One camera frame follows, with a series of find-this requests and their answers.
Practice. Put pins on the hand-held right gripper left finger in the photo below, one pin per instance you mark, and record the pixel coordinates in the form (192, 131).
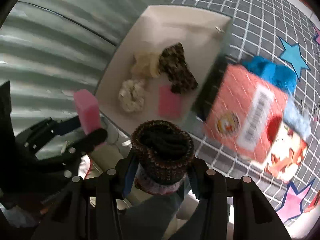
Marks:
(128, 180)

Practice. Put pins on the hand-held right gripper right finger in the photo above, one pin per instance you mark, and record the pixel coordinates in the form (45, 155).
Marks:
(193, 183)

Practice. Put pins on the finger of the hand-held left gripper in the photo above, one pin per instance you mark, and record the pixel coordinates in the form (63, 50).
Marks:
(67, 124)
(96, 136)

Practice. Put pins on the pink sponge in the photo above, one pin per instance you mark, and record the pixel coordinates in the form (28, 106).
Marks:
(87, 112)
(170, 102)

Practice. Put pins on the dark brown knit sock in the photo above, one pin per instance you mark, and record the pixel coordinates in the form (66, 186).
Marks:
(162, 152)

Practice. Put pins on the leopard print scrunchie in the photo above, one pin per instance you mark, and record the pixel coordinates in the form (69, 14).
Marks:
(177, 67)

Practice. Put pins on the light blue fluffy scrunchie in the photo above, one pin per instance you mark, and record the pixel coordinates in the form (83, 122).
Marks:
(297, 120)

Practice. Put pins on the white cardboard box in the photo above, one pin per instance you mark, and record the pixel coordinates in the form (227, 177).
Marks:
(175, 30)

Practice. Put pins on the blue cloth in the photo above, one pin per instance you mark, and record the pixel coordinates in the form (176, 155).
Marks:
(256, 65)
(281, 77)

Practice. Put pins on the person's legs in jeans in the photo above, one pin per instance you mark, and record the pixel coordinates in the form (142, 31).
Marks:
(155, 215)

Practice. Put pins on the red patterned box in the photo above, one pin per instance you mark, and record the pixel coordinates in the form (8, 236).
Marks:
(245, 115)

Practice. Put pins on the pale green curtain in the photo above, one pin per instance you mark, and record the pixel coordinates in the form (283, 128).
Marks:
(57, 35)

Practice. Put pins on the floral tissue pack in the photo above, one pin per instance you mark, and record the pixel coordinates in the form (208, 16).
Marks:
(287, 160)

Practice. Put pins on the small metal clip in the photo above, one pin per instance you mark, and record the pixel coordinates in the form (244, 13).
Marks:
(219, 29)

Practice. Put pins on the grey checkered star blanket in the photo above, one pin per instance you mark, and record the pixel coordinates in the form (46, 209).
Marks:
(262, 17)

